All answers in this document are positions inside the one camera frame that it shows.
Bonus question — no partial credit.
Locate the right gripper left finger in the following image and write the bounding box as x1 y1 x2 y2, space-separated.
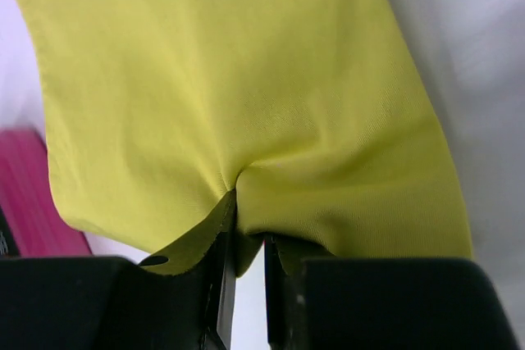
1 192 236 349

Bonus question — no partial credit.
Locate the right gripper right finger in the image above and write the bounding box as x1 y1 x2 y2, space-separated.
264 235 519 349

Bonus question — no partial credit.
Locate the pink and teal suitcase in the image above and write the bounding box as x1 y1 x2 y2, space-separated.
1 129 91 258

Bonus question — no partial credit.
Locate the yellow cloth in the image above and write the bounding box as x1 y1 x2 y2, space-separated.
16 0 473 274

